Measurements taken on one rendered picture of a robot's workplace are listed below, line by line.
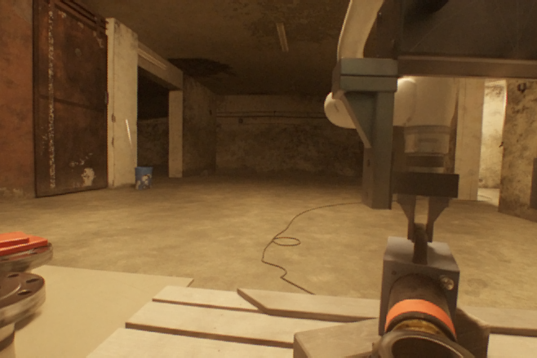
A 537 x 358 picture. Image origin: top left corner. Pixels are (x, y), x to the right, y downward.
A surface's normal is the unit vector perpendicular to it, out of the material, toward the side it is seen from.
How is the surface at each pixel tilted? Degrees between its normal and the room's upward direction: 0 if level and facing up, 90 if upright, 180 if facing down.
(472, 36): 90
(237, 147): 90
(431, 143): 90
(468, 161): 90
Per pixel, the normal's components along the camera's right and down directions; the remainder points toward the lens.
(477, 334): 0.29, 0.07
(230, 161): -0.14, 0.07
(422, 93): -0.62, 0.05
